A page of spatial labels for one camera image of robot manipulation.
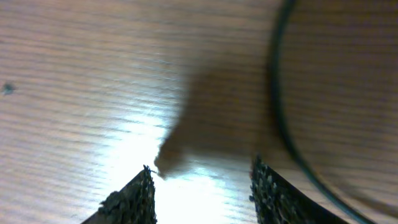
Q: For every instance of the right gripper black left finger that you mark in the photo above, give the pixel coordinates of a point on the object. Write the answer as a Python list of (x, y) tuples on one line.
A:
[(133, 204)]

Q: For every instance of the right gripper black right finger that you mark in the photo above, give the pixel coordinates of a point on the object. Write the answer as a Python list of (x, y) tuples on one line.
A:
[(279, 202)]

